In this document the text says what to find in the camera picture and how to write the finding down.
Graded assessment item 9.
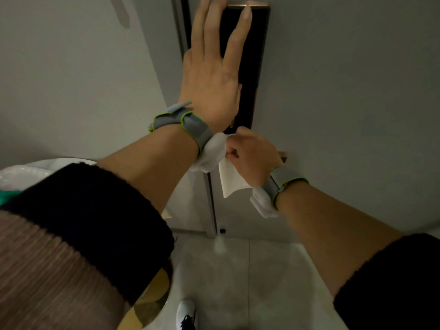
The person's right hand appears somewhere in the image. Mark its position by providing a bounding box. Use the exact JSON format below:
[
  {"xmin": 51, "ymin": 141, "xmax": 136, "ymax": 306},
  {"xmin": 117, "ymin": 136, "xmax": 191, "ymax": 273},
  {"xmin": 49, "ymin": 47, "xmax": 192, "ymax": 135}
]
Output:
[{"xmin": 225, "ymin": 126, "xmax": 284, "ymax": 188}]

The person's left hand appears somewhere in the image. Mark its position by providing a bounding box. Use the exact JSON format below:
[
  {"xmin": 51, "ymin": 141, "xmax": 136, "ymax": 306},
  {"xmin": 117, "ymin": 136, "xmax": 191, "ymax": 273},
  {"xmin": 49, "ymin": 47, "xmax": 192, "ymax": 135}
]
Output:
[{"xmin": 178, "ymin": 0, "xmax": 253, "ymax": 134}]

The white paper tissue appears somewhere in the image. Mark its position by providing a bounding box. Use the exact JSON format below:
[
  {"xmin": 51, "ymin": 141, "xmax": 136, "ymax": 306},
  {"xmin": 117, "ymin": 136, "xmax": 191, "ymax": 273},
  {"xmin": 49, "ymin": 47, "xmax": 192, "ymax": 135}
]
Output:
[{"xmin": 219, "ymin": 133, "xmax": 253, "ymax": 199}]

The person's right forearm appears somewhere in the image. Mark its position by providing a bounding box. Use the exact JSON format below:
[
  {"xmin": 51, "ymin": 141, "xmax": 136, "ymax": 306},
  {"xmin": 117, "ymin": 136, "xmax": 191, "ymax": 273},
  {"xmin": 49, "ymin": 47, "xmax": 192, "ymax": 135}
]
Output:
[{"xmin": 275, "ymin": 180, "xmax": 405, "ymax": 299}]

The person's left forearm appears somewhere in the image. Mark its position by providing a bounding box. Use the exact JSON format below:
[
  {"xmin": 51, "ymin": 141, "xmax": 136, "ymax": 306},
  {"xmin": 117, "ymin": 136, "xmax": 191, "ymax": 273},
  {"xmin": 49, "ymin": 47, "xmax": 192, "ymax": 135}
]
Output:
[{"xmin": 96, "ymin": 124, "xmax": 201, "ymax": 214}]

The black door lock panel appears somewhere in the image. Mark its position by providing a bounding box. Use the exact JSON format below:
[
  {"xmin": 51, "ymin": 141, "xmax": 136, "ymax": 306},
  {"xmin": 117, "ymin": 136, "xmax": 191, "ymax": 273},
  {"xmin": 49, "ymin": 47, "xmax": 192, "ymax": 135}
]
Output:
[{"xmin": 219, "ymin": 3, "xmax": 271, "ymax": 135}]

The grey left wristband tracker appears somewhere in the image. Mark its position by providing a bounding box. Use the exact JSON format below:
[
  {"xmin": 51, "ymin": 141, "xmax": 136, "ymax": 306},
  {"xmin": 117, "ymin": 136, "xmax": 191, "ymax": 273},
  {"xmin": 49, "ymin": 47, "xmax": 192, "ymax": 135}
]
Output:
[{"xmin": 148, "ymin": 101, "xmax": 228, "ymax": 174}]

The grey wristband tracker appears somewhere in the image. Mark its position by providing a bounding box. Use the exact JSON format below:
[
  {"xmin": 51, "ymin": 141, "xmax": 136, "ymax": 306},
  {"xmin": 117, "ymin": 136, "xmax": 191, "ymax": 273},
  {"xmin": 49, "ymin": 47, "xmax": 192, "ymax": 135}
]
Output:
[
  {"xmin": 250, "ymin": 165, "xmax": 310, "ymax": 218},
  {"xmin": 148, "ymin": 101, "xmax": 228, "ymax": 174}
]

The grey right wristband tracker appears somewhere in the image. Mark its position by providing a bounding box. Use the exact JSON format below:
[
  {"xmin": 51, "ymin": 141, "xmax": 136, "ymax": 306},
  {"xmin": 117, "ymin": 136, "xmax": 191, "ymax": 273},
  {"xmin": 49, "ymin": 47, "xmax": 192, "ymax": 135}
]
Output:
[{"xmin": 250, "ymin": 165, "xmax": 310, "ymax": 218}]

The grey door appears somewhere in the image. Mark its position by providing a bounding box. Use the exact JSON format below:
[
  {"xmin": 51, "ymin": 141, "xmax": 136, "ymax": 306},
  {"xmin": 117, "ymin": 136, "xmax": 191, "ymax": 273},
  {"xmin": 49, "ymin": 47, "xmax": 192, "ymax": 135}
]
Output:
[{"xmin": 187, "ymin": 0, "xmax": 440, "ymax": 243}]

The person's left sweater sleeve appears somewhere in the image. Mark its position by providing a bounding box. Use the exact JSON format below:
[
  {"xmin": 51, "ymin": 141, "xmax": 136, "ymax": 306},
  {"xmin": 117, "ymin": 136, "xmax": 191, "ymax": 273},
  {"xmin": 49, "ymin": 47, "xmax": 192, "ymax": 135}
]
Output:
[{"xmin": 0, "ymin": 162, "xmax": 175, "ymax": 330}]

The person's sweater sleeve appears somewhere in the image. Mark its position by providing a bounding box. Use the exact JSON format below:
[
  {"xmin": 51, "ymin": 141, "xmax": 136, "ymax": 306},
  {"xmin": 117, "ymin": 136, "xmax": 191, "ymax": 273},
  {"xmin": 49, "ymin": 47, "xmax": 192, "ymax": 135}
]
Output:
[
  {"xmin": 0, "ymin": 162, "xmax": 175, "ymax": 330},
  {"xmin": 333, "ymin": 233, "xmax": 440, "ymax": 330}
]

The white shoe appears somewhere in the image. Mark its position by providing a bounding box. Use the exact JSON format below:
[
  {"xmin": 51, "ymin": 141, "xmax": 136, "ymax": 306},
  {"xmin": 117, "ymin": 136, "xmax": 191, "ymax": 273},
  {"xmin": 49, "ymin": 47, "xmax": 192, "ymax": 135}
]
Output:
[{"xmin": 176, "ymin": 300, "xmax": 198, "ymax": 330}]

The gold round stand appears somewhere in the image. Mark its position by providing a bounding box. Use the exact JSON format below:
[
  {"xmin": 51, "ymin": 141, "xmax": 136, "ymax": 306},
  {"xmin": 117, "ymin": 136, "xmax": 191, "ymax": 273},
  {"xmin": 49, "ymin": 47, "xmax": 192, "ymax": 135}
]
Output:
[{"xmin": 117, "ymin": 259, "xmax": 174, "ymax": 330}]

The white sink basin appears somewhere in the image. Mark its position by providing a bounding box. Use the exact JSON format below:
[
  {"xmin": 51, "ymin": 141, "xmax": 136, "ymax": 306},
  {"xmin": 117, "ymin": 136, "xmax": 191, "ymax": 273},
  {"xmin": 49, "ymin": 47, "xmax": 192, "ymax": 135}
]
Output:
[{"xmin": 0, "ymin": 158, "xmax": 97, "ymax": 193}]

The person's right sweater sleeve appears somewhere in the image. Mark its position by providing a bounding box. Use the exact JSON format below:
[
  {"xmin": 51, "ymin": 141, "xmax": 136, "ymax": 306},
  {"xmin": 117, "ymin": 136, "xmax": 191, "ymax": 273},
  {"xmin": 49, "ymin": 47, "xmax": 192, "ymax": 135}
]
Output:
[{"xmin": 333, "ymin": 233, "xmax": 440, "ymax": 330}]

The green cloth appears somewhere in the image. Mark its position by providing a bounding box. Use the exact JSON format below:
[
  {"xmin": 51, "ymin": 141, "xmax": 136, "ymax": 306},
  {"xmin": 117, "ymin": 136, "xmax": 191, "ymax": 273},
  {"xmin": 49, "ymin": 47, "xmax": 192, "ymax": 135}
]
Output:
[{"xmin": 0, "ymin": 190, "xmax": 22, "ymax": 207}]

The grey door frame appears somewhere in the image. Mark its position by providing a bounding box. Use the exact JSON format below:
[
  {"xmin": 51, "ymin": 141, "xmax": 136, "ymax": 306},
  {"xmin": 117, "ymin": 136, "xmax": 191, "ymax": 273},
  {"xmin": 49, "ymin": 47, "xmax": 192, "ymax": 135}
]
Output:
[{"xmin": 132, "ymin": 0, "xmax": 218, "ymax": 237}]

